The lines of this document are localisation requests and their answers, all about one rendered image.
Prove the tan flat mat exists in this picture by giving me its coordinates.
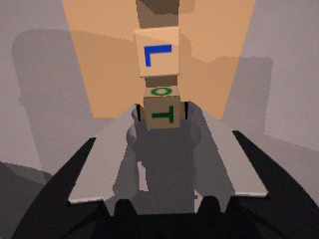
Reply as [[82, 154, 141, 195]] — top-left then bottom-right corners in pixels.
[[62, 0, 256, 120]]

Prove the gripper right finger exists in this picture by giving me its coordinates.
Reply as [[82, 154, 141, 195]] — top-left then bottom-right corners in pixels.
[[184, 101, 319, 239]]

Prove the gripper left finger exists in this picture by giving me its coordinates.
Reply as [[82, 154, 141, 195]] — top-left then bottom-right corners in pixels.
[[11, 104, 141, 239]]

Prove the tan block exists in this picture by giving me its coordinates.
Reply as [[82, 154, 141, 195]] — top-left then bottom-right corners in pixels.
[[133, 26, 181, 78], [144, 86, 180, 129]]

